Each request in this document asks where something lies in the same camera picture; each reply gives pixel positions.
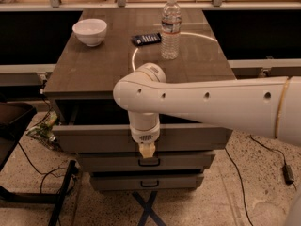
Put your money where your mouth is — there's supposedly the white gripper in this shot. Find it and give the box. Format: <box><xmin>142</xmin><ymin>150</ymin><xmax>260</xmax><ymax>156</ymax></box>
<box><xmin>130</xmin><ymin>125</ymin><xmax>160</xmax><ymax>158</ymax></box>

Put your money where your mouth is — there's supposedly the grey top drawer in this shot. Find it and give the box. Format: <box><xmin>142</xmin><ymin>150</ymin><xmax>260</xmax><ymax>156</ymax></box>
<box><xmin>53</xmin><ymin>123</ymin><xmax>232</xmax><ymax>153</ymax></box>

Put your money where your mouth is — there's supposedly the grey drawer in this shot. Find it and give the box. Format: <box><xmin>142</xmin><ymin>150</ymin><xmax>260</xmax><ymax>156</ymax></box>
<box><xmin>90</xmin><ymin>173</ymin><xmax>204</xmax><ymax>191</ymax></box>
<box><xmin>78</xmin><ymin>151</ymin><xmax>215</xmax><ymax>172</ymax></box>
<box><xmin>53</xmin><ymin>123</ymin><xmax>232</xmax><ymax>153</ymax></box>

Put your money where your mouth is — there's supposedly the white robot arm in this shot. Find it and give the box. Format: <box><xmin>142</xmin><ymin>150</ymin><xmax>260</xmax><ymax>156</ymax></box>
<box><xmin>113</xmin><ymin>63</ymin><xmax>301</xmax><ymax>158</ymax></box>

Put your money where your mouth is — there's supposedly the grey middle drawer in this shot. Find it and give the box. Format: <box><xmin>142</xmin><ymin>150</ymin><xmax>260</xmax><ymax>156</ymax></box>
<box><xmin>78</xmin><ymin>151</ymin><xmax>215</xmax><ymax>172</ymax></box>

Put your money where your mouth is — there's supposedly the grey bottom drawer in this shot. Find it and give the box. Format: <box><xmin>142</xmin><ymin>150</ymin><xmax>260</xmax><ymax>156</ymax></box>
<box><xmin>90</xmin><ymin>173</ymin><xmax>204</xmax><ymax>191</ymax></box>

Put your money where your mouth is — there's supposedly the grey drawer cabinet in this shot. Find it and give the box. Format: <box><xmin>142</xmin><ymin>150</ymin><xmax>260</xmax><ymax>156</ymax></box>
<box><xmin>45</xmin><ymin>8</ymin><xmax>234</xmax><ymax>180</ymax></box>

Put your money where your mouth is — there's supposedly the white ceramic bowl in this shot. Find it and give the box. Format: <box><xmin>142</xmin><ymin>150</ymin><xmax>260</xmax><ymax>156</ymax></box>
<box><xmin>72</xmin><ymin>19</ymin><xmax>107</xmax><ymax>47</ymax></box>

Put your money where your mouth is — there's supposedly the clear plastic water bottle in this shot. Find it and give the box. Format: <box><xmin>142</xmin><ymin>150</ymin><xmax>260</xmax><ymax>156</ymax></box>
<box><xmin>161</xmin><ymin>0</ymin><xmax>182</xmax><ymax>60</ymax></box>

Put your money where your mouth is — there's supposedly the black floor cable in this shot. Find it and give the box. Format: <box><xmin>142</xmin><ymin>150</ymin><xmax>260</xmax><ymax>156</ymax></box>
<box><xmin>223</xmin><ymin>147</ymin><xmax>254</xmax><ymax>226</ymax></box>

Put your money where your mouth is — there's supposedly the black table frame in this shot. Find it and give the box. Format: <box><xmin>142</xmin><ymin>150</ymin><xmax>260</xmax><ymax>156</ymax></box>
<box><xmin>0</xmin><ymin>101</ymin><xmax>78</xmax><ymax>226</ymax></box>

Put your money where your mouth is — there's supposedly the black power adapter with cable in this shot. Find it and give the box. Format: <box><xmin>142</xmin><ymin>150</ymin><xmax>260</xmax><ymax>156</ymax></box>
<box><xmin>250</xmin><ymin>137</ymin><xmax>297</xmax><ymax>189</ymax></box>

